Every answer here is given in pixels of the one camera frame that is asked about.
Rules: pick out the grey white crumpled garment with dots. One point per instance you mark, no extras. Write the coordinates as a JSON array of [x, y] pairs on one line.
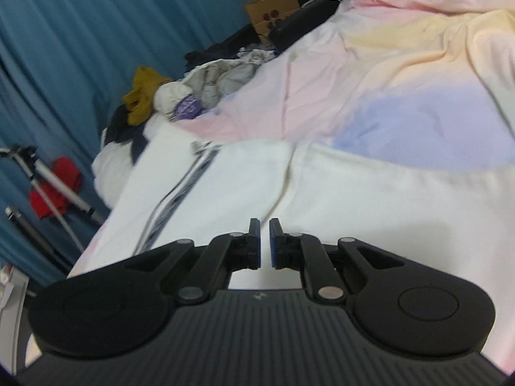
[[209, 78]]

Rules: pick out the mustard yellow cloth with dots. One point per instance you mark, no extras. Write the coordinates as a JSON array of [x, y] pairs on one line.
[[141, 94]]

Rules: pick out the brown paper bag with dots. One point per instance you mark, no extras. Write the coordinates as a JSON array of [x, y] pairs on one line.
[[270, 8]]

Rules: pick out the blue curtain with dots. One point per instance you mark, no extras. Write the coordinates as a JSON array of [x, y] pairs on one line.
[[80, 68]]

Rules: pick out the silver tripod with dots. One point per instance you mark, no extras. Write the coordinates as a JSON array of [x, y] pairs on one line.
[[52, 193]]

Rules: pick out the purple printed cloth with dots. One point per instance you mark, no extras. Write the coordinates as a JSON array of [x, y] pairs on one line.
[[188, 106]]

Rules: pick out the red cloth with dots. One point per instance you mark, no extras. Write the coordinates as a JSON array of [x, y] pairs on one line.
[[56, 189]]

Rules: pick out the white garment with dark stripe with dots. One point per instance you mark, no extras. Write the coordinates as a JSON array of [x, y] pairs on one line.
[[281, 193]]

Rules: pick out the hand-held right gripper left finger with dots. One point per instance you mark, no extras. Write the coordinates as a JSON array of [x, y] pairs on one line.
[[254, 249]]

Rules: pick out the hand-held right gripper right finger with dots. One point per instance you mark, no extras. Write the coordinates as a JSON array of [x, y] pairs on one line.
[[274, 249]]

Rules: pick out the dark navy clothing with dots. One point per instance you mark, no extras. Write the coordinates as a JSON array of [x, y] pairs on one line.
[[128, 132]]

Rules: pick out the pastel multicolour bed sheet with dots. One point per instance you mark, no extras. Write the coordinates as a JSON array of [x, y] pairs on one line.
[[382, 72]]

